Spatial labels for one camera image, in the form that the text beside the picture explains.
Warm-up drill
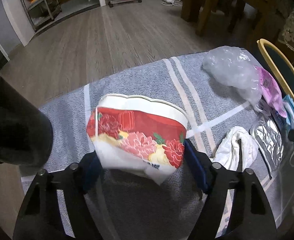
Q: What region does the purple snack wrapper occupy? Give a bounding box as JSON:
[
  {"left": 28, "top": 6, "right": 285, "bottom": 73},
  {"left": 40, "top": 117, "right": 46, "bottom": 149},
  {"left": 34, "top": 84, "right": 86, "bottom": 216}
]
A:
[{"left": 255, "top": 66, "right": 287, "bottom": 119}]

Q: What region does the white tissue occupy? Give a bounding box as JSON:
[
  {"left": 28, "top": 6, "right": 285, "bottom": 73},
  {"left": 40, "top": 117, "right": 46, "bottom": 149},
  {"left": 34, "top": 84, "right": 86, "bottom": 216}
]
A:
[{"left": 210, "top": 126, "right": 258, "bottom": 171}]

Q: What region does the black mug white inside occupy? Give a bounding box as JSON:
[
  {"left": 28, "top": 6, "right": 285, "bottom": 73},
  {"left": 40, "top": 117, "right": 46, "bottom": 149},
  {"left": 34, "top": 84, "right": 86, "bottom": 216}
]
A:
[{"left": 0, "top": 76, "right": 53, "bottom": 166}]

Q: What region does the red floral paper bowl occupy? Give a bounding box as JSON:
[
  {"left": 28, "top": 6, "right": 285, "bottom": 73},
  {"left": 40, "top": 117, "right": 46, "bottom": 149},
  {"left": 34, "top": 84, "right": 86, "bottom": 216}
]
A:
[{"left": 87, "top": 94, "right": 188, "bottom": 185}]

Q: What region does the teal bin yellow rim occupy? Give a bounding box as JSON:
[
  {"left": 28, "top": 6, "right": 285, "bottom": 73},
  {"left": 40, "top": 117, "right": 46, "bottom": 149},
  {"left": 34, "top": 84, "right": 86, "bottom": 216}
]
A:
[{"left": 257, "top": 38, "right": 294, "bottom": 101}]

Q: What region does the metal kitchen rack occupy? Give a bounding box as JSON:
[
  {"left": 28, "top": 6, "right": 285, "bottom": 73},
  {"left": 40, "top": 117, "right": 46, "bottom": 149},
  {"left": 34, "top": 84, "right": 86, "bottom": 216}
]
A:
[{"left": 20, "top": 0, "right": 62, "bottom": 32}]

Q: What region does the clear plastic bag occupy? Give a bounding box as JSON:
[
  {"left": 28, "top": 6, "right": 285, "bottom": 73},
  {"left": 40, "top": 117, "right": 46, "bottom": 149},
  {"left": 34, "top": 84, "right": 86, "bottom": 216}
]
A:
[{"left": 203, "top": 46, "right": 262, "bottom": 107}]

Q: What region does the grey plaid table mat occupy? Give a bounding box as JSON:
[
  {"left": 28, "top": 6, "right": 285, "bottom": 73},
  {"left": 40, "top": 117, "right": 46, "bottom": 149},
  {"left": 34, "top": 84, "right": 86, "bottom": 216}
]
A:
[{"left": 13, "top": 54, "right": 294, "bottom": 239}]

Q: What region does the silver foil blister tray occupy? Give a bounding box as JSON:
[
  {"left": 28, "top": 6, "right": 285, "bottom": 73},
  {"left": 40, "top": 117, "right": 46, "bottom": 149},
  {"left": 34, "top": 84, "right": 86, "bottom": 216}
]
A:
[{"left": 250, "top": 114, "right": 284, "bottom": 173}]

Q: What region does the wooden chair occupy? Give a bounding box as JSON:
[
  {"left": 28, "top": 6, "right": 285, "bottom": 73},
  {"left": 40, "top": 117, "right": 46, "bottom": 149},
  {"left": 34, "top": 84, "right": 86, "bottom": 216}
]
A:
[{"left": 181, "top": 0, "right": 288, "bottom": 53}]

